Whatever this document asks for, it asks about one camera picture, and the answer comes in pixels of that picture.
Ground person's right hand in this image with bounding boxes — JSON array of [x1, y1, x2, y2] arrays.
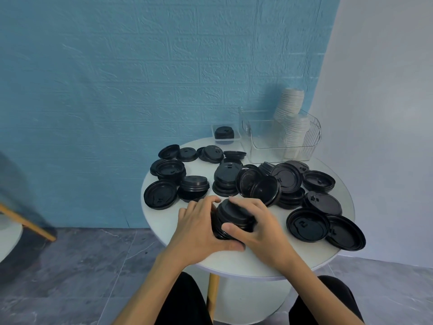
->
[[221, 197, 299, 272]]

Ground person's left hand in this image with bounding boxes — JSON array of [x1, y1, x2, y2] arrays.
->
[[162, 195, 245, 268]]

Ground nested black lid stack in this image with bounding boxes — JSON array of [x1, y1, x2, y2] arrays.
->
[[210, 197, 258, 241]]

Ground person's right forearm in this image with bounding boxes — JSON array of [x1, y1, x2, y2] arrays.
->
[[267, 252, 344, 325]]

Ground person's left forearm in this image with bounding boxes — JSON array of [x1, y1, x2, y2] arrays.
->
[[113, 250, 200, 325]]

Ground wooden table leg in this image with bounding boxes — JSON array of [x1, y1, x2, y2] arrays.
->
[[206, 272, 221, 322]]

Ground person's left leg black trousers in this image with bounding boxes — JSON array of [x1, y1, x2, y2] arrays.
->
[[154, 272, 214, 325]]

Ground person's leg black trousers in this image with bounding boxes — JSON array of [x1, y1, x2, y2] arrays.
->
[[288, 275, 365, 325], [154, 272, 214, 325]]

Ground pile of black cup lids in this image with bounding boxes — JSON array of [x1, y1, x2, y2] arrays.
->
[[143, 144, 367, 251]]

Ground small clear plastic tray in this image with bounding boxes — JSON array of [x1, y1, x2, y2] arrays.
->
[[211, 124, 242, 143]]

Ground clear plastic storage bin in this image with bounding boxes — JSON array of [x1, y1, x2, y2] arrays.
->
[[238, 106, 322, 164]]

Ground black lids in tray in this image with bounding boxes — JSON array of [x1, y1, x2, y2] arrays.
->
[[214, 126, 235, 140]]

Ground short white paper cup stack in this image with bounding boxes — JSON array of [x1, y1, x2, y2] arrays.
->
[[282, 113, 311, 160]]

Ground person's right leg black trousers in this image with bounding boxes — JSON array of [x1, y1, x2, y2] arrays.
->
[[288, 275, 365, 325]]

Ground tall white paper cup stack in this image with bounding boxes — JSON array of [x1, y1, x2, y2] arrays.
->
[[273, 87, 305, 123]]

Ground slanted wooden furniture leg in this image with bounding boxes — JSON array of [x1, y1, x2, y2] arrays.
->
[[0, 204, 57, 242]]

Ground white round side table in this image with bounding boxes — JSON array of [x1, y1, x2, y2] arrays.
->
[[0, 213, 24, 263]]

